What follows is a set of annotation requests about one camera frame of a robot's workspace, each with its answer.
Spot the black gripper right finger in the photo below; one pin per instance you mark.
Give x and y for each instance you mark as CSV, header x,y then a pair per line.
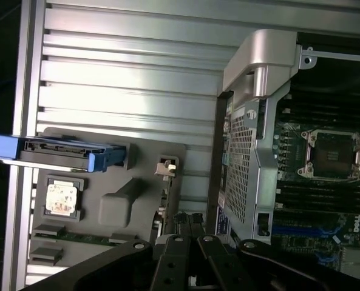
x,y
216,266

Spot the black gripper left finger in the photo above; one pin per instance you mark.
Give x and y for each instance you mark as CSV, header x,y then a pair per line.
x,y
170,263

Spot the blue expansion slot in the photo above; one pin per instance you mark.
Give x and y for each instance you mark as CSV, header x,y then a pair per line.
x,y
304,232

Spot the grey parts rack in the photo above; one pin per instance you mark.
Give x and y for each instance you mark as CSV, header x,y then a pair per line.
x,y
100,188

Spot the open black PC case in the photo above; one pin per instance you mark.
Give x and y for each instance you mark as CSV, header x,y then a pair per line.
x,y
243,157

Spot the CPU chip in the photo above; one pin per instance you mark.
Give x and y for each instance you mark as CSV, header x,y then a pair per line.
x,y
61,197

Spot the green motherboard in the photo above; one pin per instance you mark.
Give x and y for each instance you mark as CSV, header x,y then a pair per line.
x,y
292,145

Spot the CPU socket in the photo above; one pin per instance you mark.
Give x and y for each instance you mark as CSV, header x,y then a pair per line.
x,y
331,154

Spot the hard disk in blue caddy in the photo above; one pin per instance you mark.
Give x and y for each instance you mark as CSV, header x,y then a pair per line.
x,y
55,151

